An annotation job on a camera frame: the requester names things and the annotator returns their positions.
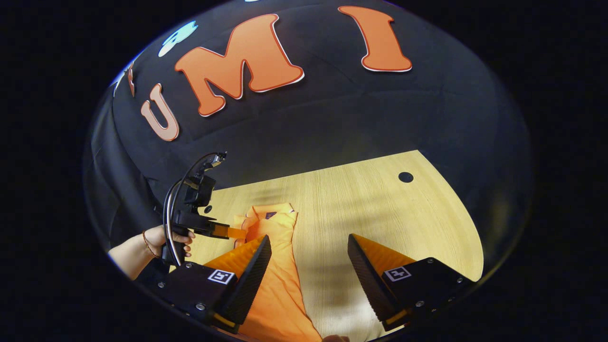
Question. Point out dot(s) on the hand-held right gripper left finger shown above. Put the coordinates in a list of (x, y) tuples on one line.
[(251, 280)]

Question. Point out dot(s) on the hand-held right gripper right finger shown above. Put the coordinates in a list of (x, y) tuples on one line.
[(368, 280)]

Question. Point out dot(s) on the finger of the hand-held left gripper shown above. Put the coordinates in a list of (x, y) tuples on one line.
[(236, 232)]

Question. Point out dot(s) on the orange T-shirt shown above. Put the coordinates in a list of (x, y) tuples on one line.
[(280, 294)]

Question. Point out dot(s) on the black backdrop cloth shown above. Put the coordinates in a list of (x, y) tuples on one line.
[(356, 109)]

